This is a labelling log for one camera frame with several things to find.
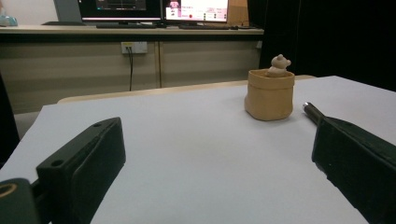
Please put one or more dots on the grey monitor stand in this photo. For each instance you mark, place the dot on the grey monitor stand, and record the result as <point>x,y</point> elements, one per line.
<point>67,11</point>

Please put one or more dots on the white wall power outlet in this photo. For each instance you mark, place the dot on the white wall power outlet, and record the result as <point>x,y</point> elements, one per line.
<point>138,47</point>

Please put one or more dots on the long beige desk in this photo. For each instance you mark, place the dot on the long beige desk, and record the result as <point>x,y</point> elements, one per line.
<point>77,71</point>

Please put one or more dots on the black keyboard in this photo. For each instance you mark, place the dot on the black keyboard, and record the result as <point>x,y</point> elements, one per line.
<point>124,26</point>
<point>205,27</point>

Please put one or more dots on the light wooden table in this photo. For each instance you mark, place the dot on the light wooden table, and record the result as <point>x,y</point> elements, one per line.
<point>155,91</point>

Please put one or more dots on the bright computer monitor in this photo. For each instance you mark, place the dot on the bright computer monitor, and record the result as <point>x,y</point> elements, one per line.
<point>196,11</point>

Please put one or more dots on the white table cover sheet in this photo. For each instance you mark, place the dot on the white table cover sheet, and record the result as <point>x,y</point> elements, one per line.
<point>202,149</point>

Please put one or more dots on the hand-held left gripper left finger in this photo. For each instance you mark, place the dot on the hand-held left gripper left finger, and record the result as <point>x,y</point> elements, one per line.
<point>93,155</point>

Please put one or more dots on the teal glass object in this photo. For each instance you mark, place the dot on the teal glass object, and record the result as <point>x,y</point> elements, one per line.
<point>7,20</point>

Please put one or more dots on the small beige bear figurine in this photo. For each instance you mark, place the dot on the small beige bear figurine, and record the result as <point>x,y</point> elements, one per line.
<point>278,65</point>

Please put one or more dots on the brown cardboard box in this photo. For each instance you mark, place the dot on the brown cardboard box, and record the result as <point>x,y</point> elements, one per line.
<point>238,12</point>

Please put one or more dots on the dark curtain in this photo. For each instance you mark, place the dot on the dark curtain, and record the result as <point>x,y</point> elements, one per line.
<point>6,130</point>
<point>327,40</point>

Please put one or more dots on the dark computer monitor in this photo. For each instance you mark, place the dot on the dark computer monitor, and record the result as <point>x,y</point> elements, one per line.
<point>120,9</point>

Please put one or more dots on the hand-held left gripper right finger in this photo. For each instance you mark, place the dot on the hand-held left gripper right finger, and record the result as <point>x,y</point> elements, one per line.
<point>358,161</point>

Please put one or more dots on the tan pen holder cup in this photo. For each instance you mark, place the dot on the tan pen holder cup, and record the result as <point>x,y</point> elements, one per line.
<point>269,99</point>

